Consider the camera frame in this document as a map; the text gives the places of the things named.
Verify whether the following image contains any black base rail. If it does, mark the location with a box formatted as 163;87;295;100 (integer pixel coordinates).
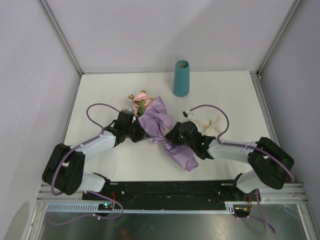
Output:
82;179;261;210

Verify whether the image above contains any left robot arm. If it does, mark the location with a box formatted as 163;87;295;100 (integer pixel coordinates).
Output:
42;110;150;200

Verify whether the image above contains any white cable duct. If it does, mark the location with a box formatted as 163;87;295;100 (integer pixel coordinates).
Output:
44;202;249;214

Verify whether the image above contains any right aluminium frame post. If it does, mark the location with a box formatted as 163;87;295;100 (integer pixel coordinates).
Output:
256;0;305;78

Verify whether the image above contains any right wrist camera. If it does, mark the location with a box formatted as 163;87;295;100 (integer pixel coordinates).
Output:
182;110;195;119

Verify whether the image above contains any left aluminium frame post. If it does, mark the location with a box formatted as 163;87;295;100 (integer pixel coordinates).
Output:
37;0;84;77

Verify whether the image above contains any purple wrapping paper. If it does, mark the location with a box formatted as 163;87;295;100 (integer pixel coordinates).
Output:
138;97;199;172

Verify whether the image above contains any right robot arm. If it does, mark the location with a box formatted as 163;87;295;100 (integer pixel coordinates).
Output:
165;121;295;201

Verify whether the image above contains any pink flower bouquet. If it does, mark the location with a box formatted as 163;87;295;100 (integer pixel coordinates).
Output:
125;90;154;117

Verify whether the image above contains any teal conical vase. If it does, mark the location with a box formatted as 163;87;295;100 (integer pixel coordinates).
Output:
173;60;190;97

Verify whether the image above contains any aluminium frame post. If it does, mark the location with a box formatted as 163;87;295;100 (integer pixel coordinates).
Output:
37;0;84;77
256;0;305;78

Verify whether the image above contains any right aluminium table rail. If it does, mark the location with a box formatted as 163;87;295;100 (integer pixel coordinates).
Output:
248;70;293;176

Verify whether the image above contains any beige ribbon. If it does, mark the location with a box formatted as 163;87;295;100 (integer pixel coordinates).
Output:
195;114;223;137

